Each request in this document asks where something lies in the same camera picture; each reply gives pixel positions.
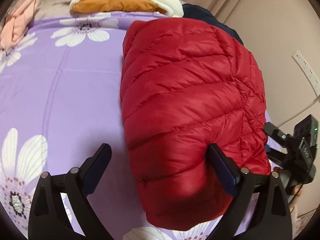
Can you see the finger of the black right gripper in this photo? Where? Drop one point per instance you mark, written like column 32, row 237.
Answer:
column 275, row 156
column 276, row 134

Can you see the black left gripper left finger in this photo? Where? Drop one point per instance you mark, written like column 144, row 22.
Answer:
column 48, row 218

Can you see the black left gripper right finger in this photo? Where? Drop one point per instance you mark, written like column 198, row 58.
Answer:
column 271, row 217

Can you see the red puffer jacket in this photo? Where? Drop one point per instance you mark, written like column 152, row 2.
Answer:
column 186, row 84

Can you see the right hand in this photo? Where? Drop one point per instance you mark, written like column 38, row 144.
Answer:
column 297, row 192

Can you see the purple floral bed sheet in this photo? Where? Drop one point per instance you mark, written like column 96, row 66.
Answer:
column 60, row 100

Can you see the navy blue garment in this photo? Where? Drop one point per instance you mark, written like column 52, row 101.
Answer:
column 199, row 13

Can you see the pink garment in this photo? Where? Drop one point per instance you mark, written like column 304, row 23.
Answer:
column 16, row 22

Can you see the orange folded garment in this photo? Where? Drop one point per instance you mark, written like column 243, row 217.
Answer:
column 90, row 6

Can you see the white wall power strip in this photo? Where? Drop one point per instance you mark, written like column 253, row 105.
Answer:
column 307, row 70

